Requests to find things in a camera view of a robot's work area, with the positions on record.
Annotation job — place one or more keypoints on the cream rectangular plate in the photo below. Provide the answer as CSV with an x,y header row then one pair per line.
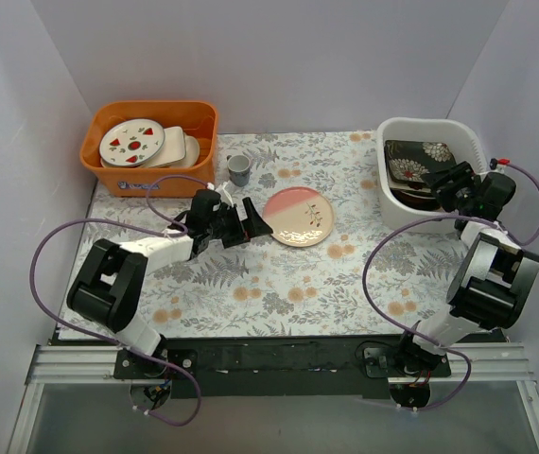
x,y
172,151

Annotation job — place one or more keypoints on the floral patterned table mat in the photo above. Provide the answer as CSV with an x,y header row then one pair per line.
x,y
360,280

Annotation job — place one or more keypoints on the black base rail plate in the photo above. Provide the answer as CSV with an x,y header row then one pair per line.
x,y
287,366

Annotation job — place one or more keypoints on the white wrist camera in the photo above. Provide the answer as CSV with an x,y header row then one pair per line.
x,y
222,190
498,165

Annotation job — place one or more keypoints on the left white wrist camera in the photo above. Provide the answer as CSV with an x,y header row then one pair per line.
x,y
222,190

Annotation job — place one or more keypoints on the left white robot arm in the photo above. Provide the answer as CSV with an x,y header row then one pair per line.
x,y
109,284

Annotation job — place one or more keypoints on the dark plate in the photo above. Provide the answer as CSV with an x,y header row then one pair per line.
x,y
299,216

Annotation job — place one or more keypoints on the glossy black plate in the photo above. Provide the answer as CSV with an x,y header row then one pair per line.
x,y
421,202

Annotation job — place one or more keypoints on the round watermelon pattern plate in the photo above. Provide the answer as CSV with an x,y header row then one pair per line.
x,y
131,143

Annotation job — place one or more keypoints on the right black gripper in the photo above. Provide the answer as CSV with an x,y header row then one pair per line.
x,y
446,182

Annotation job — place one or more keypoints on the small cream plate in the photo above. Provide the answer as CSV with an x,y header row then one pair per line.
x,y
192,153

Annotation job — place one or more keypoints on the white plastic bin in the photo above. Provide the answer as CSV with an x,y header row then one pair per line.
x,y
461,140

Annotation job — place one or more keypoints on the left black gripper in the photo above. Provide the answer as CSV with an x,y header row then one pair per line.
x,y
242,226

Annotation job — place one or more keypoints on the black floral rectangular plate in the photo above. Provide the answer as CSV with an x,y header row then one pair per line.
x,y
407,161

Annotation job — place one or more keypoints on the orange plastic bin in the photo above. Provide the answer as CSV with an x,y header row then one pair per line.
x,y
198,119

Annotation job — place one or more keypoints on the small grey white cup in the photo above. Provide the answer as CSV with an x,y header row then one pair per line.
x,y
239,168

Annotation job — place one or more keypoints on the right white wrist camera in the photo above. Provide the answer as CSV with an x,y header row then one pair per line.
x,y
498,165

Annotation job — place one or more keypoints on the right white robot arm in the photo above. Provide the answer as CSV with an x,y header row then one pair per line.
x,y
495,278

